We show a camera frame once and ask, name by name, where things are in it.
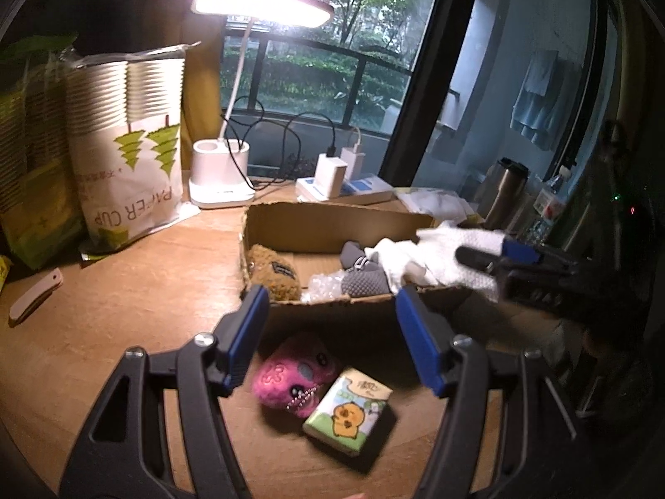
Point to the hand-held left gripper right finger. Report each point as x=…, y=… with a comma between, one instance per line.
x=421, y=343

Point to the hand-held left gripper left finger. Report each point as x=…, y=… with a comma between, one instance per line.
x=244, y=343

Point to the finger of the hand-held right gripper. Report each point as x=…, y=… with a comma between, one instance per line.
x=519, y=250
x=480, y=260

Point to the white waffle cloth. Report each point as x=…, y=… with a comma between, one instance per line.
x=436, y=254

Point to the pink plush toy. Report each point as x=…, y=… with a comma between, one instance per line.
x=291, y=374

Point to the brown plush toy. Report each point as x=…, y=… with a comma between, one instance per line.
x=275, y=270

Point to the duck print tissue pack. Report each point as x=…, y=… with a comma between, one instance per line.
x=348, y=410

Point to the clear plastic packet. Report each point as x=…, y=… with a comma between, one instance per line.
x=327, y=286

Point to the dark grey sock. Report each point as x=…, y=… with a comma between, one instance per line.
x=353, y=253

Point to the cardboard box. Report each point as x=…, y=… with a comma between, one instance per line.
x=291, y=223

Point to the clear water bottle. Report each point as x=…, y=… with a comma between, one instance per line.
x=548, y=208

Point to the stainless steel tumbler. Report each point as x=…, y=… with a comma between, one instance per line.
x=504, y=192

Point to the white plastic bag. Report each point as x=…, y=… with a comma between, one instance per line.
x=436, y=205

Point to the white power strip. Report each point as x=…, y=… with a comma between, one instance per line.
x=366, y=191

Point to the hanging light blue towel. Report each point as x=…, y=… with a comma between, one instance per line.
x=537, y=104

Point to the small white charger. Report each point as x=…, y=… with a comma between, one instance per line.
x=353, y=162

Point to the white desk lamp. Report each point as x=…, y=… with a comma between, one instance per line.
x=221, y=176

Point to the large white charger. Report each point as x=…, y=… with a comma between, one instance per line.
x=330, y=176

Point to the white paper cup bag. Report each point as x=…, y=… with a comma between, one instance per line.
x=130, y=166

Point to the small folding knife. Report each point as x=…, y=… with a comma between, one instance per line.
x=36, y=296

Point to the yellow packet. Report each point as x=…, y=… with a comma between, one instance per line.
x=4, y=273

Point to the brown curtain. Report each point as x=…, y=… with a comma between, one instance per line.
x=200, y=93

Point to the green paper cup bag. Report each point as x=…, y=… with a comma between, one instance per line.
x=31, y=192

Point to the black balcony railing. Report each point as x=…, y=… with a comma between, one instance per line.
x=311, y=52

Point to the black window frame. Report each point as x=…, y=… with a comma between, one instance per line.
x=431, y=62

